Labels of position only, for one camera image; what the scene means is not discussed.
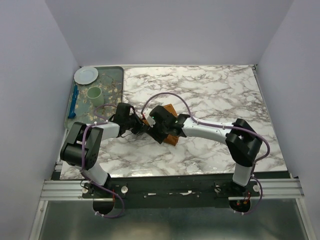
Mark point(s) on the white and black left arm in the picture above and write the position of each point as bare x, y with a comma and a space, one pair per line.
82, 144

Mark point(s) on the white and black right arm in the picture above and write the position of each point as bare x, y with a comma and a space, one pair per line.
241, 140

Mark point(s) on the orange-brown cloth napkin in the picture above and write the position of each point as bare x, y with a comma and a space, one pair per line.
172, 140

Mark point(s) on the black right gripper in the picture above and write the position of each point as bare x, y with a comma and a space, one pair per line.
152, 131

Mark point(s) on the floral teal serving tray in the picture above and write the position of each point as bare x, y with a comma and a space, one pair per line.
111, 81

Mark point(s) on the white round plate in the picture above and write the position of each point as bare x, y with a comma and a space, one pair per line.
86, 75

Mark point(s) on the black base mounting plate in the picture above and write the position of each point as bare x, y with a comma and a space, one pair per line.
177, 191

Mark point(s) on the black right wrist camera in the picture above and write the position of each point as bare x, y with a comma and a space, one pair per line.
162, 115

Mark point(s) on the light green cup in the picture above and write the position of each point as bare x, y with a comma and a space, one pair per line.
95, 96

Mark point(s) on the blue plastic utensil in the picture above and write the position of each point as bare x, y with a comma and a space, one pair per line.
72, 114

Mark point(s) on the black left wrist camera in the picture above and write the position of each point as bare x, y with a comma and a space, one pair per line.
123, 112

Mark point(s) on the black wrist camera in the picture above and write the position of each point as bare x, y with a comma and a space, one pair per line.
162, 115
123, 112

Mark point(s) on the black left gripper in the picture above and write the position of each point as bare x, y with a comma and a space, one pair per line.
139, 125

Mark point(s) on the aluminium frame rail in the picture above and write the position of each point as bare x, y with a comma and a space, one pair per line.
65, 190

